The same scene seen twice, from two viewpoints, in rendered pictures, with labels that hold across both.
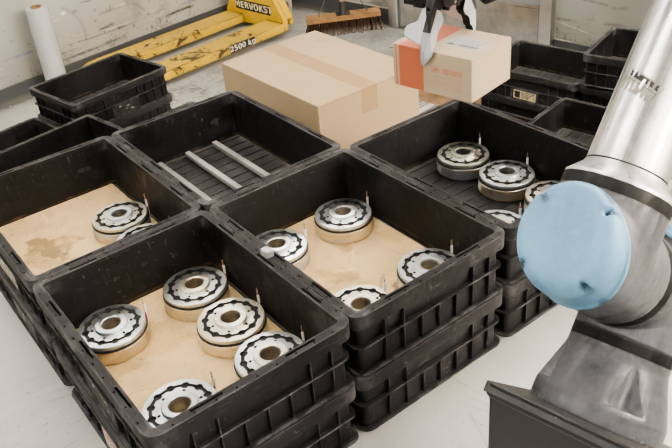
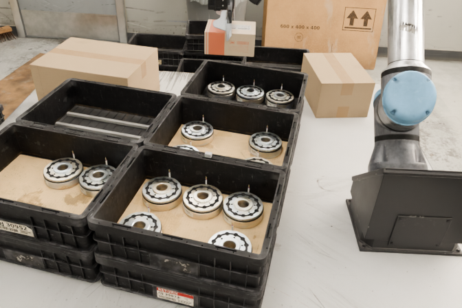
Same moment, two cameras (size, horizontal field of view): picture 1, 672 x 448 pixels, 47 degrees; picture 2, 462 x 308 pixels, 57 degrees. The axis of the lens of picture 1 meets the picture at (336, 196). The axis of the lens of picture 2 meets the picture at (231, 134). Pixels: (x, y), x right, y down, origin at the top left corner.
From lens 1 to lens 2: 0.72 m
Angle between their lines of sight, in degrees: 36
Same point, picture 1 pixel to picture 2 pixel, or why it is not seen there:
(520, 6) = (105, 16)
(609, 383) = (413, 154)
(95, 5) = not seen: outside the picture
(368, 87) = (143, 63)
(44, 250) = not seen: hidden behind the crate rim
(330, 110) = (131, 79)
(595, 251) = (429, 96)
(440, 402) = (289, 203)
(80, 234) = (36, 190)
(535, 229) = (397, 95)
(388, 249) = (229, 140)
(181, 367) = (194, 232)
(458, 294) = not seen: hidden behind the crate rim
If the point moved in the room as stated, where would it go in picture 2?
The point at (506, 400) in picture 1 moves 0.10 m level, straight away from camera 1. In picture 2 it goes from (394, 172) to (366, 150)
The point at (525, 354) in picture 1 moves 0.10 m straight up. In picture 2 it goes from (301, 170) to (304, 146)
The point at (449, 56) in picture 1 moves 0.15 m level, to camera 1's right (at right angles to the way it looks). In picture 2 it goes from (241, 34) to (274, 25)
